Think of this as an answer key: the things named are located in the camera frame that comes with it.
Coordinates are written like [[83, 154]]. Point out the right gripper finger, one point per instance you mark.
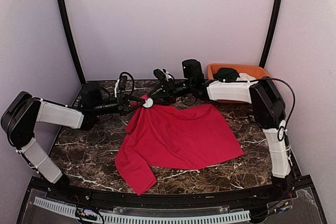
[[160, 99], [157, 90]]

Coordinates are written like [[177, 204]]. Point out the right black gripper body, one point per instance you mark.
[[172, 88]]

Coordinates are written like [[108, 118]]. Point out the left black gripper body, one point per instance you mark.
[[122, 110]]

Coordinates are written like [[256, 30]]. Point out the red t-shirt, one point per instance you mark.
[[166, 137]]

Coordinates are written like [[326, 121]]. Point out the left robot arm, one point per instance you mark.
[[20, 118]]

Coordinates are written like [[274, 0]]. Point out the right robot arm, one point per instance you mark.
[[261, 92]]

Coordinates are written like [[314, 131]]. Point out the dark green garment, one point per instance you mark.
[[226, 74]]

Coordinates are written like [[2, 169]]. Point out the white garment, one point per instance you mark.
[[245, 77]]

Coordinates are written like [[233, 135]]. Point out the orange plastic basin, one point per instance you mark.
[[249, 70]]

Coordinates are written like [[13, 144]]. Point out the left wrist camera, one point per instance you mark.
[[121, 83]]

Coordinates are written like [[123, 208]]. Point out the left black frame post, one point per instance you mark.
[[70, 41]]

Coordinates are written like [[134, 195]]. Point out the black frame post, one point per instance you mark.
[[270, 33], [70, 41]]

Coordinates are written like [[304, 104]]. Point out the white slotted cable duct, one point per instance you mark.
[[143, 215]]

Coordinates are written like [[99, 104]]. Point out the right black frame post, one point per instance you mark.
[[270, 33]]

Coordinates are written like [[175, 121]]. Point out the black front rail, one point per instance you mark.
[[244, 198]]

